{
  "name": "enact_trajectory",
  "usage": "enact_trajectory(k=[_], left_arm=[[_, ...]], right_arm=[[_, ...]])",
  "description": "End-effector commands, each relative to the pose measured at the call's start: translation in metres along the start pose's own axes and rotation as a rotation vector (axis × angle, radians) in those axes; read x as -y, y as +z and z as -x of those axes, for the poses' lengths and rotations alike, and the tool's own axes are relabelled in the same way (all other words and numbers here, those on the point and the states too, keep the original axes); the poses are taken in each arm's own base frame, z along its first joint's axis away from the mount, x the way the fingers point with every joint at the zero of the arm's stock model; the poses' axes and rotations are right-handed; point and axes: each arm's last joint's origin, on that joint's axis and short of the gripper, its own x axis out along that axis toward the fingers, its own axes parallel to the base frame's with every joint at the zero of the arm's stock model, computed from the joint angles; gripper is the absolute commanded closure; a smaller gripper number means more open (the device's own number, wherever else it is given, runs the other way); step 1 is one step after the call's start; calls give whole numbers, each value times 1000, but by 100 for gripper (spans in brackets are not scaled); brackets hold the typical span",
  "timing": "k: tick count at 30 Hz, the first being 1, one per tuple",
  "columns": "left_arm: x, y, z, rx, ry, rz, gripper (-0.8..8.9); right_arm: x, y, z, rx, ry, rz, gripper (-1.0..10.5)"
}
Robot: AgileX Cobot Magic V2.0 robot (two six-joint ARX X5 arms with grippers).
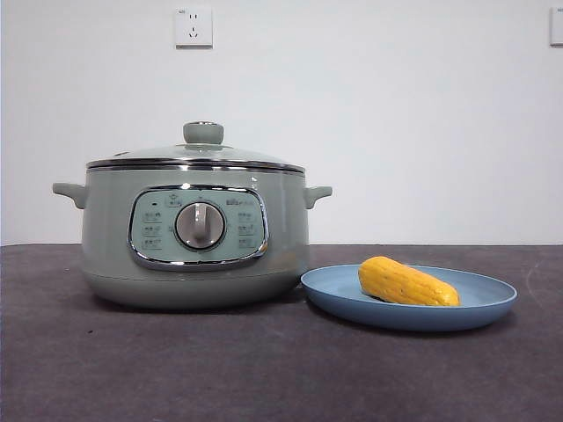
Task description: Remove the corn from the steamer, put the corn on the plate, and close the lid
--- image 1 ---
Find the glass lid with green knob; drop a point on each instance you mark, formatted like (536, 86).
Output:
(203, 132)

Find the pale green electric steamer pot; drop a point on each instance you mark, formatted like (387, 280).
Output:
(110, 228)

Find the round blue plate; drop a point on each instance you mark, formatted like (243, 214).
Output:
(336, 292)

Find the white wall power socket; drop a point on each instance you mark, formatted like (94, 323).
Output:
(194, 27)

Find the white wall plate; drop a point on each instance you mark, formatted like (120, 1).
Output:
(557, 26)

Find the yellow corn cob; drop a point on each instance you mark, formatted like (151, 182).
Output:
(404, 283)

